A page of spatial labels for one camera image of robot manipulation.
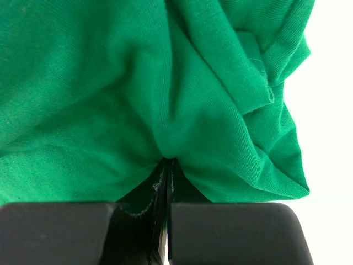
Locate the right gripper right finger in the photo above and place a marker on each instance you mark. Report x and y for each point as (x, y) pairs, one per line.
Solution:
(203, 232)

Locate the green t-shirt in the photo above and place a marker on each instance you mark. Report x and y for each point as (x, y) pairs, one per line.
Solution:
(95, 93)

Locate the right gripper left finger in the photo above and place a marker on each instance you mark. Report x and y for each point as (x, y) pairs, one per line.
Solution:
(128, 231)

